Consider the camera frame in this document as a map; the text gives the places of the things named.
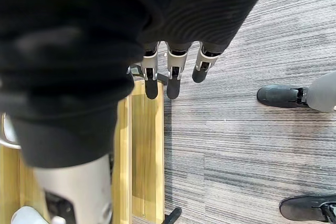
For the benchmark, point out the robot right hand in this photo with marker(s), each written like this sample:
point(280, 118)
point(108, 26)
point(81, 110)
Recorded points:
point(78, 51)

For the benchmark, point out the wooden slat shoe rack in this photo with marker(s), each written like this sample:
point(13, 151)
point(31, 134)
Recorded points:
point(147, 155)

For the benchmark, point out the white slipper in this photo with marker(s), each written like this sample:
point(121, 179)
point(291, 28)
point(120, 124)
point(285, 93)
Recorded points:
point(7, 132)
point(29, 216)

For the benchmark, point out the robot dark foot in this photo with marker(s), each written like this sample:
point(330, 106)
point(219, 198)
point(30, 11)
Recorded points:
point(278, 96)
point(302, 208)

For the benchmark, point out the robot silver leg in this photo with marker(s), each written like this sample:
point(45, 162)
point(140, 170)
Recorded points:
point(324, 93)

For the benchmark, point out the black metal rack frame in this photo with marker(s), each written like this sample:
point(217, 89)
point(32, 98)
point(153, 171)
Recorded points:
point(173, 214)

